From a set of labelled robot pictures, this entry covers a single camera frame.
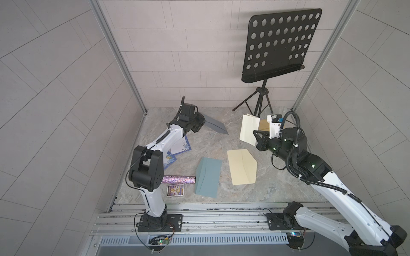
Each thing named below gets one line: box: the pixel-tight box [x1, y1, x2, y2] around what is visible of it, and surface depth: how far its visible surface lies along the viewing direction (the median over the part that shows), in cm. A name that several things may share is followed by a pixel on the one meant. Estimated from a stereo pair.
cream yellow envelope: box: [226, 148, 258, 186], surface depth 91 cm
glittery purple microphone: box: [161, 175, 196, 184], surface depth 82 cm
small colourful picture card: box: [166, 184, 185, 198], surface depth 80 cm
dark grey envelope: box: [203, 114, 230, 135], surface depth 98 cm
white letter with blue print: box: [163, 148, 177, 171], surface depth 93 cm
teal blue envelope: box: [194, 156, 223, 199], surface depth 87 cm
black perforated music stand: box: [232, 8, 322, 118], surface depth 69 cm
